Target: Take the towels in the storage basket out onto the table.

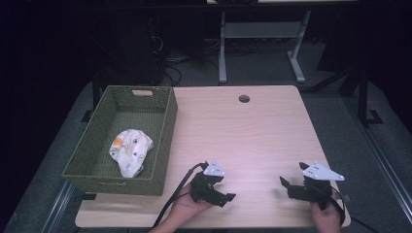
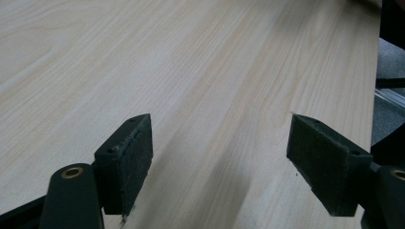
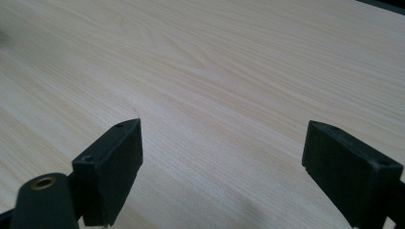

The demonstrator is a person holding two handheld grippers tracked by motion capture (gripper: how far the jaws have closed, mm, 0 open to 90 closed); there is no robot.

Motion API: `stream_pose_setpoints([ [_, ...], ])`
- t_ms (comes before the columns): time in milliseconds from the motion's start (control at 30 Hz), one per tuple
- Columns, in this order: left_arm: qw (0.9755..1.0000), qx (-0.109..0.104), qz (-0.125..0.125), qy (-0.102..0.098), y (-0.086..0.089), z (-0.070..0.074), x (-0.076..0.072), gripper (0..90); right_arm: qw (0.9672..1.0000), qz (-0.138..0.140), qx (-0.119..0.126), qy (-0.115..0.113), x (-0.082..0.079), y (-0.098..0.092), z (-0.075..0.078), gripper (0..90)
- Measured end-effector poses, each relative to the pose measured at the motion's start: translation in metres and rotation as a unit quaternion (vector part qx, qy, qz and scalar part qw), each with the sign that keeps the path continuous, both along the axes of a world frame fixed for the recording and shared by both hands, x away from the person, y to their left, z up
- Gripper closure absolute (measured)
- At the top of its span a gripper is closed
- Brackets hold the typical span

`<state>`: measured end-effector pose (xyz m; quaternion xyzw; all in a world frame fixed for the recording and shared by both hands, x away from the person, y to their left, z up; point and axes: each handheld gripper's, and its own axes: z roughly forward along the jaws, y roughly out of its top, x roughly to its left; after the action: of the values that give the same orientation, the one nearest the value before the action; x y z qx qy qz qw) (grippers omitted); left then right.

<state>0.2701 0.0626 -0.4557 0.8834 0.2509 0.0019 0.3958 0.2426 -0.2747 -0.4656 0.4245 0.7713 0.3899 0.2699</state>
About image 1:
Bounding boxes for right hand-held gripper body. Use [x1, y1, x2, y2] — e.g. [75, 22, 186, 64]
[287, 161, 345, 212]

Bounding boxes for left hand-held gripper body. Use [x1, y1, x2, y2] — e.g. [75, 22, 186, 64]
[189, 158, 228, 206]

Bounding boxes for white patterned cloth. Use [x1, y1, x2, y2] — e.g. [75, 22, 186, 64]
[109, 128, 155, 179]

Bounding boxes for green woven basket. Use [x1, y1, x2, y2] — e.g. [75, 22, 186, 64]
[61, 84, 179, 197]

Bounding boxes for person's left hand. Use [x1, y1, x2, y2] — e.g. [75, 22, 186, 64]
[167, 191, 214, 228]

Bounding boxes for person's right hand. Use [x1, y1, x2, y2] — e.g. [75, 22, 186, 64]
[310, 193, 343, 233]

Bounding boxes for black metal stand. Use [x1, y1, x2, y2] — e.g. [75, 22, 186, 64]
[354, 64, 384, 128]

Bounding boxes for black computer tower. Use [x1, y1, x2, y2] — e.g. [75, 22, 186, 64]
[120, 16, 164, 85]

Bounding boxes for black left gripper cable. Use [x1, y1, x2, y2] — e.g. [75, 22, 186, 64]
[151, 161, 210, 229]

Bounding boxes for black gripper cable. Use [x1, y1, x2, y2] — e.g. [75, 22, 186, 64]
[329, 185, 382, 233]
[151, 161, 210, 229]

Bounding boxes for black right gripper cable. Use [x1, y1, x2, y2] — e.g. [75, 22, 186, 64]
[329, 185, 382, 233]

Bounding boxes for grey metal rail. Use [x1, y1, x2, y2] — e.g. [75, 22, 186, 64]
[40, 181, 77, 233]
[343, 96, 412, 225]

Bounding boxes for black floor cables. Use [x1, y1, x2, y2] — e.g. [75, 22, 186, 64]
[163, 52, 192, 87]

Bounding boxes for white metal desk frame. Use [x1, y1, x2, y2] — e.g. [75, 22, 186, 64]
[218, 9, 313, 85]

